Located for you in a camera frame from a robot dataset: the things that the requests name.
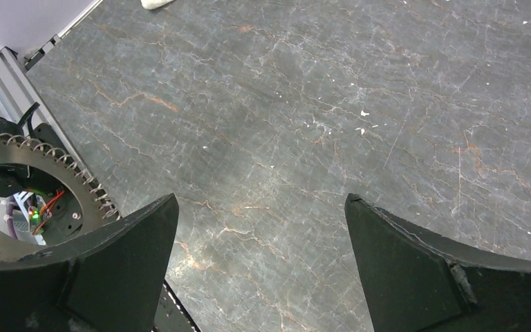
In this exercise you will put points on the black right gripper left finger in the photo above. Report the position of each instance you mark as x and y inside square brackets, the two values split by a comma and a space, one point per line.
[108, 279]

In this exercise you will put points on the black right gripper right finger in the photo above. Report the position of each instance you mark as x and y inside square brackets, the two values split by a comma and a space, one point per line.
[418, 280]

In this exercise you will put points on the black white checkered pillow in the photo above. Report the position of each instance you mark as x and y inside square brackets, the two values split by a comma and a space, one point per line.
[154, 4]

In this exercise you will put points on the aluminium rail frame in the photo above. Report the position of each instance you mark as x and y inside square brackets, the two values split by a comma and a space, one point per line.
[17, 93]

